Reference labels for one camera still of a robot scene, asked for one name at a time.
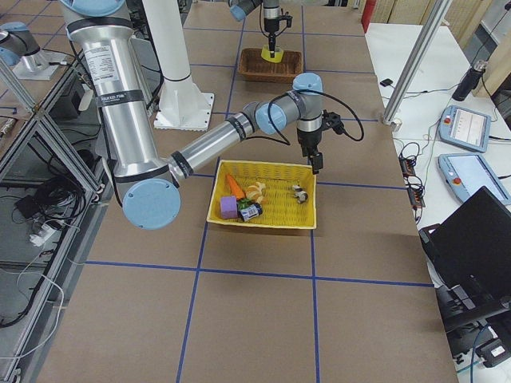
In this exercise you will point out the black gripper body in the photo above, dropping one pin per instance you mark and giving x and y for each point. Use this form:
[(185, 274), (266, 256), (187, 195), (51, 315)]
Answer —
[(307, 140), (270, 25)]

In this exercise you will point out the toy panda figure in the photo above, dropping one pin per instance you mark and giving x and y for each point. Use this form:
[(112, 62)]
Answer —
[(300, 194)]

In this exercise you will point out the brown wicker basket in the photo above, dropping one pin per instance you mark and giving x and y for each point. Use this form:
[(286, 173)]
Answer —
[(252, 67)]

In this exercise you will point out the orange toy carrot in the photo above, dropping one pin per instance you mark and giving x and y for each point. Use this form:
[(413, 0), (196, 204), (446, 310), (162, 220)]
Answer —
[(235, 188)]

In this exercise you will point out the white central pedestal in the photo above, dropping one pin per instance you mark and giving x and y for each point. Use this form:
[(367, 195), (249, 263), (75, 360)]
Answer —
[(182, 105)]

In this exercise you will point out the aluminium frame post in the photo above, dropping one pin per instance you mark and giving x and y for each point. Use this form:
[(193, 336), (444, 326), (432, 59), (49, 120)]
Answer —
[(418, 52)]

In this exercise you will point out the far teach pendant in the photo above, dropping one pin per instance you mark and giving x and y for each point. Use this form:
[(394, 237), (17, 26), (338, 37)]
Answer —
[(465, 128)]

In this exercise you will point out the black laptop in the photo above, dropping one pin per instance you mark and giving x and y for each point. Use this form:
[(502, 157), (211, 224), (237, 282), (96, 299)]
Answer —
[(471, 250)]

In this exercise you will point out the teach pendant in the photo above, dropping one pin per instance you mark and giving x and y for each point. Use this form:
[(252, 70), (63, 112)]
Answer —
[(466, 173), (465, 128)]

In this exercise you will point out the yellow clear tape roll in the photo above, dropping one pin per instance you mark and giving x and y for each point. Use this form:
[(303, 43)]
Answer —
[(266, 56)]

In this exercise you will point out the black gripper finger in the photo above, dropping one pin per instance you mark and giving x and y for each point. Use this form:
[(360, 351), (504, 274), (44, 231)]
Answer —
[(271, 44), (315, 159)]

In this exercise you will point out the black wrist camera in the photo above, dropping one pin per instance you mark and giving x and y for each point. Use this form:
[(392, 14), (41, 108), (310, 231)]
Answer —
[(332, 120), (286, 18)]

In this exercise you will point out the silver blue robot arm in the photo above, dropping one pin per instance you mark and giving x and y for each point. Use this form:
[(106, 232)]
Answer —
[(241, 9), (148, 183)]

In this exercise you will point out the near teach pendant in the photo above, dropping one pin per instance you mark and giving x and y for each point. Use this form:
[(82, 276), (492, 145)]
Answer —
[(466, 173)]

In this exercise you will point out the yellow woven basket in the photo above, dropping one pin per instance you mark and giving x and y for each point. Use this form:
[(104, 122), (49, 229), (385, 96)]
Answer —
[(286, 191)]

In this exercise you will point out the dark blue labelled can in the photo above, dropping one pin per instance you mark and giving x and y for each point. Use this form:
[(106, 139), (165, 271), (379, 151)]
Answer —
[(250, 212)]

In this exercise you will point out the aluminium side frame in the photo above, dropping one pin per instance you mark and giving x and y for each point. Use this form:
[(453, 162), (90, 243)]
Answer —
[(42, 257)]

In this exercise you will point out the black power adapter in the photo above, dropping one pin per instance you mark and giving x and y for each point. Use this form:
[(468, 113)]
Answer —
[(27, 206)]

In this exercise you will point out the green toy leaf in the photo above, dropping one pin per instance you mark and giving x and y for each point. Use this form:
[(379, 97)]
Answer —
[(242, 203)]

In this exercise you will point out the toy croissant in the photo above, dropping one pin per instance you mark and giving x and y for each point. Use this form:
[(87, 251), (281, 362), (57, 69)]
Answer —
[(254, 192)]

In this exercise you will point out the black orange circuit board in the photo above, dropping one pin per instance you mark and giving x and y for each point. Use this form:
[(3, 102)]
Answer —
[(414, 185)]

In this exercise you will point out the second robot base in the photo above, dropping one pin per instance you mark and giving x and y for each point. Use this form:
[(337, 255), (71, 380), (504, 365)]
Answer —
[(22, 53)]

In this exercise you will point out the black water bottle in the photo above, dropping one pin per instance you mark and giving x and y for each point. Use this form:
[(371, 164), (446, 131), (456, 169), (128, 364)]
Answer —
[(470, 80)]

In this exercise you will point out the purple foam block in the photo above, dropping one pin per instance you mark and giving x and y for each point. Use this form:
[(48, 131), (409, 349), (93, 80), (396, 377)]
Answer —
[(228, 207)]

